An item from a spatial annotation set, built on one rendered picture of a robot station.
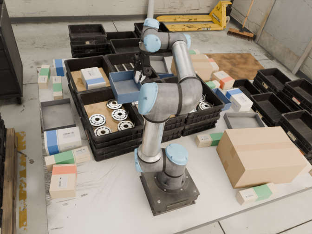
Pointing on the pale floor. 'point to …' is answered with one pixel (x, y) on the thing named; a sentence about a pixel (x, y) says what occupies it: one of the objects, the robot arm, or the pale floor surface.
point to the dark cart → (9, 59)
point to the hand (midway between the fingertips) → (138, 81)
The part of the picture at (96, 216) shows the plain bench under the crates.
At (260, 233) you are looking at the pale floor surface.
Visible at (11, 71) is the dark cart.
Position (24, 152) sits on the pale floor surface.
